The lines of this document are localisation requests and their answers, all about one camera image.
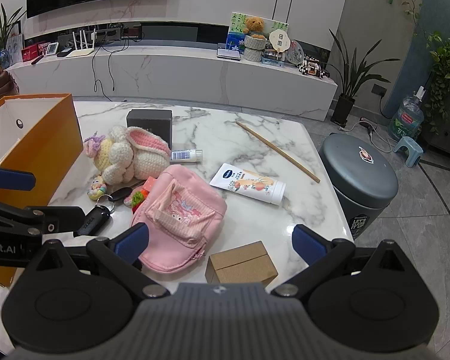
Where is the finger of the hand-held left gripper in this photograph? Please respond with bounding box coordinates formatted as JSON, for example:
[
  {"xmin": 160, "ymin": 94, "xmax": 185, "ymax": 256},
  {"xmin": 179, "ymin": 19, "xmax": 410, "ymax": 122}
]
[
  {"xmin": 0, "ymin": 198, "xmax": 86, "ymax": 239},
  {"xmin": 0, "ymin": 163, "xmax": 36, "ymax": 192}
]

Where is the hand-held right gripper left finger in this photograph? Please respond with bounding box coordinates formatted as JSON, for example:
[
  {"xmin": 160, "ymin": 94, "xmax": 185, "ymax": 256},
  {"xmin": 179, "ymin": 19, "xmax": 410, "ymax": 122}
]
[{"xmin": 22, "ymin": 223, "xmax": 171, "ymax": 301}]

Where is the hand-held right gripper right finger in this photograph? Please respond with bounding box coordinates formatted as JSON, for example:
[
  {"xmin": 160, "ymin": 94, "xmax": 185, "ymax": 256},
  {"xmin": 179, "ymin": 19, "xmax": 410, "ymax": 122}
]
[{"xmin": 270, "ymin": 224, "xmax": 426, "ymax": 299}]

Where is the black car key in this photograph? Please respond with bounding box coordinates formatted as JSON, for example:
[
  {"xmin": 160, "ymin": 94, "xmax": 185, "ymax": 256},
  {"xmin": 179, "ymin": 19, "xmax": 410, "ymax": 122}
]
[{"xmin": 74, "ymin": 204, "xmax": 111, "ymax": 238}]

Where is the red crochet strawberry charm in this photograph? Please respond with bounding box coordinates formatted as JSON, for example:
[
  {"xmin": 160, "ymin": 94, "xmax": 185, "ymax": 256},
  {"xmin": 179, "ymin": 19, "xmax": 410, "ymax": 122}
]
[{"xmin": 124, "ymin": 189, "xmax": 148, "ymax": 209}]

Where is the pastel keychain charm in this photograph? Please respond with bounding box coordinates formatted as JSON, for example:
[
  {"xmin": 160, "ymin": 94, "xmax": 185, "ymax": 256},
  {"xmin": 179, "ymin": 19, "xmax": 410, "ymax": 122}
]
[{"xmin": 88, "ymin": 174, "xmax": 109, "ymax": 200}]

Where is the orange storage box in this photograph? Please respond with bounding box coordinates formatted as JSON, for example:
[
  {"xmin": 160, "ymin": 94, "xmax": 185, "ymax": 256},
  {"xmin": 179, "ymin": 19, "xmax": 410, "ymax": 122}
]
[{"xmin": 0, "ymin": 94, "xmax": 84, "ymax": 287}]

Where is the pink pouch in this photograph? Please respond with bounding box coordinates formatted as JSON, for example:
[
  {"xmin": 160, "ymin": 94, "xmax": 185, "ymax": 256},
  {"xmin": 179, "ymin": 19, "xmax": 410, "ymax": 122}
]
[{"xmin": 130, "ymin": 164, "xmax": 227, "ymax": 272}]

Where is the small brown cardboard box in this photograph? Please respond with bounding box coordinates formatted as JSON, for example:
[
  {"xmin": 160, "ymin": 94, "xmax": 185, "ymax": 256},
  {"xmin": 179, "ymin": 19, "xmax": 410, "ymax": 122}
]
[{"xmin": 205, "ymin": 241, "xmax": 279, "ymax": 285}]

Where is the white lotion tube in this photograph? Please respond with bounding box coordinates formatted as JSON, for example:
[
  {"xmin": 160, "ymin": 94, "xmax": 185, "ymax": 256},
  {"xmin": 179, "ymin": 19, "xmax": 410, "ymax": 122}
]
[{"xmin": 209, "ymin": 163, "xmax": 287, "ymax": 206}]

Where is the crochet bunny doll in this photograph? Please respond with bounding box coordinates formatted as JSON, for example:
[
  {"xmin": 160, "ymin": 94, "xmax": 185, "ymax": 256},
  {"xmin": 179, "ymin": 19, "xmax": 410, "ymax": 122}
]
[{"xmin": 83, "ymin": 125, "xmax": 172, "ymax": 185}]

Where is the small white tube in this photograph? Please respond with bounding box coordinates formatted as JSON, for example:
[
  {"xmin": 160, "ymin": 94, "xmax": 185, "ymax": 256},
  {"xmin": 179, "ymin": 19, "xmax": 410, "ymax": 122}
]
[{"xmin": 169, "ymin": 149, "xmax": 203, "ymax": 163}]

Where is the grey box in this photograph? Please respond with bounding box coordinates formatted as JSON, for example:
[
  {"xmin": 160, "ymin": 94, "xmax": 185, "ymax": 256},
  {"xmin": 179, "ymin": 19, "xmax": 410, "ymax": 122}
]
[{"xmin": 126, "ymin": 109, "xmax": 173, "ymax": 147}]

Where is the white marble desktop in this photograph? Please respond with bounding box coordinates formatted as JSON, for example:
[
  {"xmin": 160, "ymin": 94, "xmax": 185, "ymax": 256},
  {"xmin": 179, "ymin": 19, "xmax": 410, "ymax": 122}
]
[{"xmin": 0, "ymin": 99, "xmax": 355, "ymax": 357}]

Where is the grey trash can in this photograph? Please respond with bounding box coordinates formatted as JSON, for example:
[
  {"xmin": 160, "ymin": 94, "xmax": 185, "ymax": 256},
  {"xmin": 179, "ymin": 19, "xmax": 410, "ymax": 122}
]
[{"xmin": 318, "ymin": 133, "xmax": 399, "ymax": 241}]

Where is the wooden stick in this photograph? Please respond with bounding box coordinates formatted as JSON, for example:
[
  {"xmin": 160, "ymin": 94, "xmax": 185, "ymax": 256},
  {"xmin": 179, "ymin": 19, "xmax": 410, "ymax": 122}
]
[{"xmin": 235, "ymin": 121, "xmax": 321, "ymax": 184}]

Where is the red box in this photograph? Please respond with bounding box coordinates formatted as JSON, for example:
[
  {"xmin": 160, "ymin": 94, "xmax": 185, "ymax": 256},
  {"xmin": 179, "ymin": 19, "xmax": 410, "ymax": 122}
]
[{"xmin": 21, "ymin": 44, "xmax": 41, "ymax": 62}]

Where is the framed picture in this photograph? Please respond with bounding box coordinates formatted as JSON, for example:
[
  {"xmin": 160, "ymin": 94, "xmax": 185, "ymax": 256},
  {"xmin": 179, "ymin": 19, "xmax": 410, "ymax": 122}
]
[{"xmin": 5, "ymin": 32, "xmax": 25, "ymax": 59}]

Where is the potted green plant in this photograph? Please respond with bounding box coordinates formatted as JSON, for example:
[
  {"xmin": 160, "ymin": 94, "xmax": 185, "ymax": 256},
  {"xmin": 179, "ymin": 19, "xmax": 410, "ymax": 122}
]
[{"xmin": 328, "ymin": 28, "xmax": 402, "ymax": 126}]

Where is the blue plastic stool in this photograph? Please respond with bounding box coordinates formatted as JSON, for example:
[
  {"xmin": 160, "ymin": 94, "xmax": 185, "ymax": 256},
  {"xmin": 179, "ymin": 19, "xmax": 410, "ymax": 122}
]
[{"xmin": 393, "ymin": 137, "xmax": 424, "ymax": 168}]

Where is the white router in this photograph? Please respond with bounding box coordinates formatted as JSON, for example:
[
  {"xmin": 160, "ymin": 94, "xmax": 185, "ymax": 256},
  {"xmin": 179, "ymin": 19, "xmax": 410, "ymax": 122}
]
[{"xmin": 65, "ymin": 27, "xmax": 98, "ymax": 58}]

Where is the tall leafy plant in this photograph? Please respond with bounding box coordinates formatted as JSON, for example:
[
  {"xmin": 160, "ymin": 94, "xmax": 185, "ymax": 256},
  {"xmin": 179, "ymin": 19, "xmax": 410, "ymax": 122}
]
[{"xmin": 0, "ymin": 3, "xmax": 27, "ymax": 51}]

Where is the clear water jug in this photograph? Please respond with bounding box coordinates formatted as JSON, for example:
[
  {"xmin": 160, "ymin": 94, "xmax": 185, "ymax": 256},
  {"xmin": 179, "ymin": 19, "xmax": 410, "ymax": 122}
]
[{"xmin": 388, "ymin": 86, "xmax": 425, "ymax": 142}]

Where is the white marble TV cabinet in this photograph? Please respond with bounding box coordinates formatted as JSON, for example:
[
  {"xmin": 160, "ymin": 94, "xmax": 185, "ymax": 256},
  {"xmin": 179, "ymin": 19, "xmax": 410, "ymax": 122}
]
[{"xmin": 5, "ymin": 39, "xmax": 339, "ymax": 122}]

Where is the black and white toy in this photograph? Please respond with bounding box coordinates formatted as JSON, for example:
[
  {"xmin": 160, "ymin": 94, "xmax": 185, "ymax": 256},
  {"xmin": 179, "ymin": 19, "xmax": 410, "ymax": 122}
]
[{"xmin": 298, "ymin": 56, "xmax": 331, "ymax": 79}]

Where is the round printed fan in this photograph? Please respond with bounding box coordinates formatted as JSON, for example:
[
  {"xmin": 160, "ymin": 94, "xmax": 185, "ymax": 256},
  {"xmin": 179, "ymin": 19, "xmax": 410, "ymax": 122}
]
[{"xmin": 286, "ymin": 39, "xmax": 306, "ymax": 64}]

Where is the cream paper fan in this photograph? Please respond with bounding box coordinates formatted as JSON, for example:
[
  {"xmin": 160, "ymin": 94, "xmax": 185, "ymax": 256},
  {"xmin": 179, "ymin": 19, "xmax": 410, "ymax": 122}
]
[{"xmin": 269, "ymin": 30, "xmax": 290, "ymax": 61}]

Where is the brown teddy bear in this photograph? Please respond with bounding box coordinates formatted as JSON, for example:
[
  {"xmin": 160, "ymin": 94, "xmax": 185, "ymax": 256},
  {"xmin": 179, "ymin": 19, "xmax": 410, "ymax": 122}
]
[{"xmin": 243, "ymin": 16, "xmax": 266, "ymax": 39}]

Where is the hanging vine plant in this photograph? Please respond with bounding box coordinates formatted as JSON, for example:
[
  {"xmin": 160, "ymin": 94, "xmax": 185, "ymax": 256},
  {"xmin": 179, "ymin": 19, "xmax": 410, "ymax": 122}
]
[{"xmin": 424, "ymin": 32, "xmax": 450, "ymax": 136}]

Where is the green landscape picture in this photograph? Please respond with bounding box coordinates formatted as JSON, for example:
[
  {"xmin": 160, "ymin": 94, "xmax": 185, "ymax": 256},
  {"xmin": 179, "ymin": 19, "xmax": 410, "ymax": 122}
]
[{"xmin": 225, "ymin": 12, "xmax": 289, "ymax": 54}]

